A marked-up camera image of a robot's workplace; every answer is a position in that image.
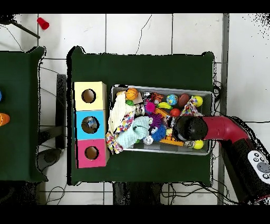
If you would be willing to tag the cream muslin cloth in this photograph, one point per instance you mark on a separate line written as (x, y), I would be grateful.
(119, 112)

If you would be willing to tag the mint muslin cloth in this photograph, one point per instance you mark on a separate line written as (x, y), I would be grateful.
(135, 131)

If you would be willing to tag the clear plastic packet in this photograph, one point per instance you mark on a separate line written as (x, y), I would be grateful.
(91, 122)

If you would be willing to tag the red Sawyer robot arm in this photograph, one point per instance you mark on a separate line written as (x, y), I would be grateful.
(221, 129)

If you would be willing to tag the wooden box with three holes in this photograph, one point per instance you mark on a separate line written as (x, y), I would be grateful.
(99, 131)

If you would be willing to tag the shallow clear mesh bin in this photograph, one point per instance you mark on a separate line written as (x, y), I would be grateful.
(208, 101)

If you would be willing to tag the orange toy basketball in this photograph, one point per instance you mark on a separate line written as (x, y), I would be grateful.
(131, 94)

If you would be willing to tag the globe print ball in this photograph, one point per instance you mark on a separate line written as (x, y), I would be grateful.
(172, 99)

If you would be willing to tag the red-orange ball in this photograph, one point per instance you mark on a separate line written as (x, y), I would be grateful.
(175, 112)

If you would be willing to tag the dark green tablecloth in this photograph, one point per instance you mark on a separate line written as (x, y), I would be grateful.
(137, 69)

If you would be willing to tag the brown toy football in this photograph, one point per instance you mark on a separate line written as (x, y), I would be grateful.
(183, 100)

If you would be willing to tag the white colourful patterned cloth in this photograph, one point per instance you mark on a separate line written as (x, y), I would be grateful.
(189, 108)

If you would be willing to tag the yellow ball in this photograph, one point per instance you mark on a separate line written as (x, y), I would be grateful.
(198, 101)

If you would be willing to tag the black upright stand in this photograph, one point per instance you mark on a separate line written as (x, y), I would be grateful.
(61, 109)

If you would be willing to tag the grey rounded base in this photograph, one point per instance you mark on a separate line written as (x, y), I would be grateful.
(49, 158)

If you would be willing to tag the side table with green cloth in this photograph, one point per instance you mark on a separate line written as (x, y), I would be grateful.
(16, 116)

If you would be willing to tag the red plastic cup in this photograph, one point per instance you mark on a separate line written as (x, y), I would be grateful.
(43, 23)

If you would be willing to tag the orange toy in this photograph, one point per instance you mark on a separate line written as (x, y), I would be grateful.
(4, 119)

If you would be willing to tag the black tripod leg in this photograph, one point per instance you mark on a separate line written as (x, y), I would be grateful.
(25, 29)

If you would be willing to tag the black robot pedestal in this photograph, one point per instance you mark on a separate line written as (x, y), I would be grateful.
(135, 194)

